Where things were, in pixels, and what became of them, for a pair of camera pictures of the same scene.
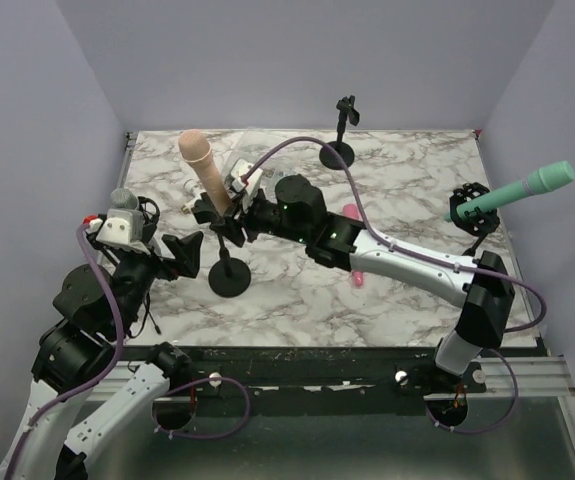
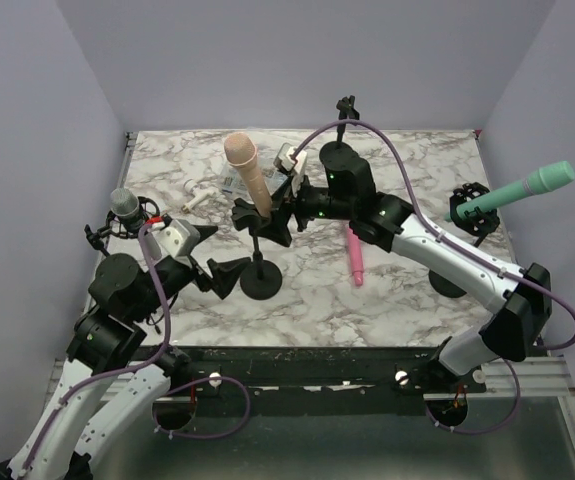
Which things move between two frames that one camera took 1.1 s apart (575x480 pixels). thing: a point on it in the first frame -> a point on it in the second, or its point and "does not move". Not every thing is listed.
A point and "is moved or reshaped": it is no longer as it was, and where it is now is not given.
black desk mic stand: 227,277 is moved or reshaped
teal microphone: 544,179 does not move
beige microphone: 196,148 -> 240,150
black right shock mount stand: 478,221 does not move
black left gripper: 187,251 -> 227,273
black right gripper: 244,209 -> 276,229
